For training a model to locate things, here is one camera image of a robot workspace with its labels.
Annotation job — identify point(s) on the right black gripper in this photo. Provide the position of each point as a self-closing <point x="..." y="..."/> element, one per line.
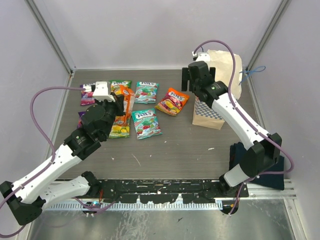
<point x="185" y="76"/>

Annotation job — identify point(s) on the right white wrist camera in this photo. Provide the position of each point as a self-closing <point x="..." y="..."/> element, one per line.
<point x="201" y="56"/>

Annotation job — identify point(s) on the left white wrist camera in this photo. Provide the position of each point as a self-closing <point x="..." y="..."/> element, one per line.
<point x="100" y="91"/>

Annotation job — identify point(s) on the green yellow candy packet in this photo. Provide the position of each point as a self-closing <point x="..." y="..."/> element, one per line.
<point x="116" y="86"/>

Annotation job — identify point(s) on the left aluminium corner post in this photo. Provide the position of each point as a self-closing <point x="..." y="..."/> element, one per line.
<point x="43" y="17"/>

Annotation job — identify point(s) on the right aluminium corner post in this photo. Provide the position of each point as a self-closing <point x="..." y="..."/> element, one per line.
<point x="279" y="12"/>

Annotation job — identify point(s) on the aluminium corner post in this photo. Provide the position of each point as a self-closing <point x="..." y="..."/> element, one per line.
<point x="43" y="17"/>
<point x="279" y="12"/>

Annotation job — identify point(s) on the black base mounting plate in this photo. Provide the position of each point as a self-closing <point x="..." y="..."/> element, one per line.
<point x="158" y="191"/>

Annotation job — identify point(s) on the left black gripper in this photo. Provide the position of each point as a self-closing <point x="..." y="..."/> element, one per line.
<point x="118" y="103"/>

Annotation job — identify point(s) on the aluminium front rail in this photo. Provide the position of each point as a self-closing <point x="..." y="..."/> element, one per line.
<point x="82" y="186"/>

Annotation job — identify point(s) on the checkered paper bag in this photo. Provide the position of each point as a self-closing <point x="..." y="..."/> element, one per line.
<point x="219" y="98"/>

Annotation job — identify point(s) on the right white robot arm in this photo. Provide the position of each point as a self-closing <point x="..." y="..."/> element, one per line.
<point x="261" y="147"/>

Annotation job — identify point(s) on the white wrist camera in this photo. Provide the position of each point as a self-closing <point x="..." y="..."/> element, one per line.
<point x="100" y="91"/>
<point x="201" y="56"/>

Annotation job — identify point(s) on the dark blue folded cloth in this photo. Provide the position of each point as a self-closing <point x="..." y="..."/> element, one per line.
<point x="274" y="181"/>

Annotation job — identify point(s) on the white slotted cable duct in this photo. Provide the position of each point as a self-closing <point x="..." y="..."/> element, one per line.
<point x="73" y="205"/>

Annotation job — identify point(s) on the purple candy snack packet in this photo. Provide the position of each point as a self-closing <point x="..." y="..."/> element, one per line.
<point x="86" y="96"/>

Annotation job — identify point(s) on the teal mint candy packet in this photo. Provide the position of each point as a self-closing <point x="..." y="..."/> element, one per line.
<point x="146" y="92"/>

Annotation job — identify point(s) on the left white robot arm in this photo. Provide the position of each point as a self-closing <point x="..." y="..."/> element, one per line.
<point x="30" y="195"/>

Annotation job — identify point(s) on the orange fruit candy packet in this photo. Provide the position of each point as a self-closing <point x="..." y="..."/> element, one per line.
<point x="173" y="102"/>

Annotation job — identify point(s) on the green lime candy packet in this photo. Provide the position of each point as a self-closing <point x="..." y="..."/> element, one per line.
<point x="120" y="127"/>

